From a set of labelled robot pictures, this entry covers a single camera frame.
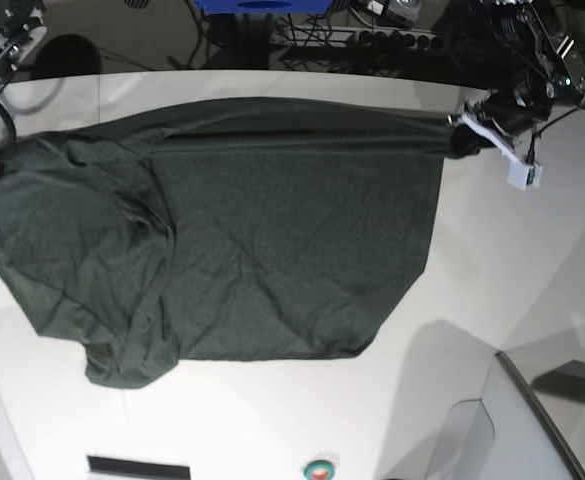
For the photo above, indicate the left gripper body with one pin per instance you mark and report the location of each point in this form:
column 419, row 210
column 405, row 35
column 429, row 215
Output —
column 514, row 107

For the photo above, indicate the dark green t-shirt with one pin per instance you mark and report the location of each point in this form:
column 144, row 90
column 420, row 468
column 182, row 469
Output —
column 239, row 229

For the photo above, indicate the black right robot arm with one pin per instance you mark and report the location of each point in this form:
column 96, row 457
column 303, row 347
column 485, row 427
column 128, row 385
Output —
column 21, row 29

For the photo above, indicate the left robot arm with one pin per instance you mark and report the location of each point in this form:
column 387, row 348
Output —
column 532, row 34

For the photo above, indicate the black power strip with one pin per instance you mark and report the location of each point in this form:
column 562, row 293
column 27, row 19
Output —
column 397, row 39

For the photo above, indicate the blue box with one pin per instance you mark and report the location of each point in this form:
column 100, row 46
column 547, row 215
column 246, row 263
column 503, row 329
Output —
column 263, row 6

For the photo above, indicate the red green emergency button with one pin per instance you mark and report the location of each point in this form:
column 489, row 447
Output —
column 319, row 470

